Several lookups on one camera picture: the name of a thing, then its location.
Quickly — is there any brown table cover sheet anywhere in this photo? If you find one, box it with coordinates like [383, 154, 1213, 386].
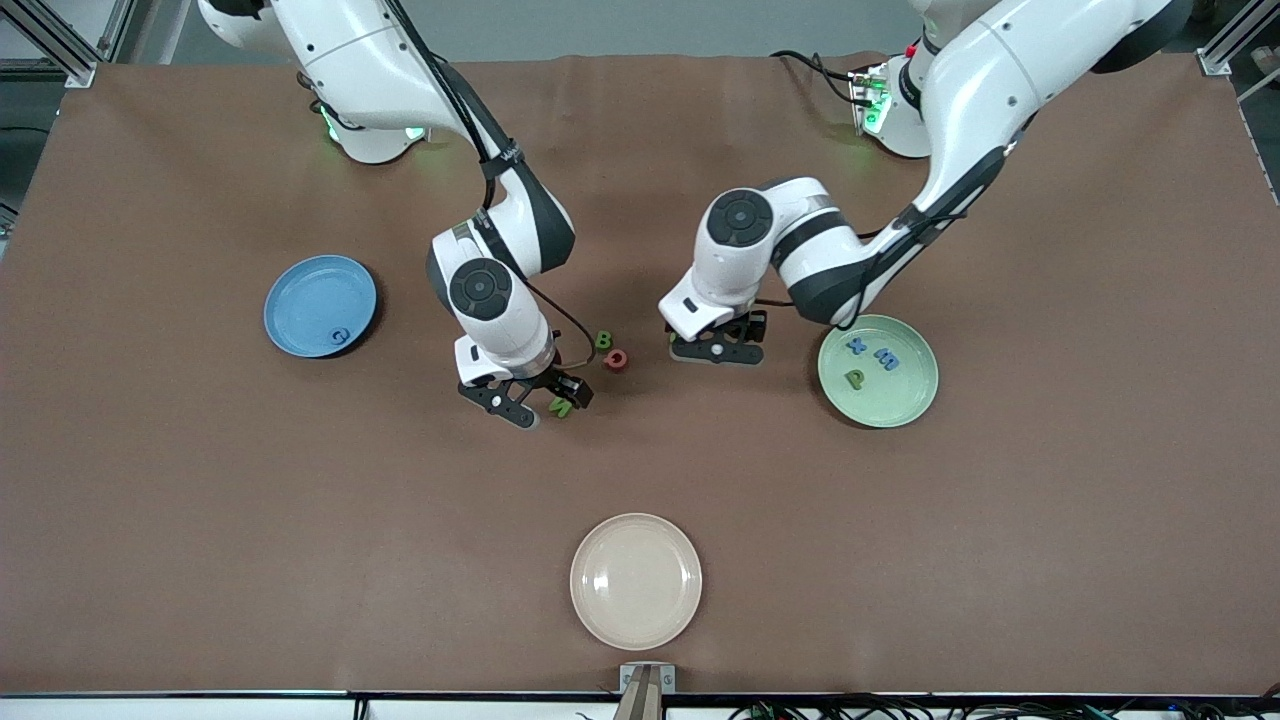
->
[0, 52, 1280, 696]

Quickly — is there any black base cable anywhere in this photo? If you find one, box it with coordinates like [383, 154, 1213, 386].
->
[770, 48, 871, 106]

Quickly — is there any aluminium frame profile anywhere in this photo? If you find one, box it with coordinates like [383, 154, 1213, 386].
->
[1195, 0, 1280, 77]
[0, 0, 136, 89]

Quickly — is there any beige plate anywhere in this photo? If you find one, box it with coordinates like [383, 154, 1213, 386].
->
[569, 512, 703, 652]

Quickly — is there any black cable bundle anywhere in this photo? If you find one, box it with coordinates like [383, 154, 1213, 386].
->
[730, 692, 1280, 720]

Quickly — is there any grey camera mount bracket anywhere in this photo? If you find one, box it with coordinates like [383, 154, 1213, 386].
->
[612, 662, 677, 720]

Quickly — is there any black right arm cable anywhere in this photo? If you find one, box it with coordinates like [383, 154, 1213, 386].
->
[520, 280, 601, 366]

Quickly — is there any blue plate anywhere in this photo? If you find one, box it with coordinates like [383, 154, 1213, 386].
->
[263, 254, 378, 359]

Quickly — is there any white table edge rail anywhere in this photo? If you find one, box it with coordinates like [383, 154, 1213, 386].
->
[0, 693, 1280, 720]

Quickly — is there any green plate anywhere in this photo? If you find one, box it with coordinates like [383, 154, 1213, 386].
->
[817, 314, 940, 429]

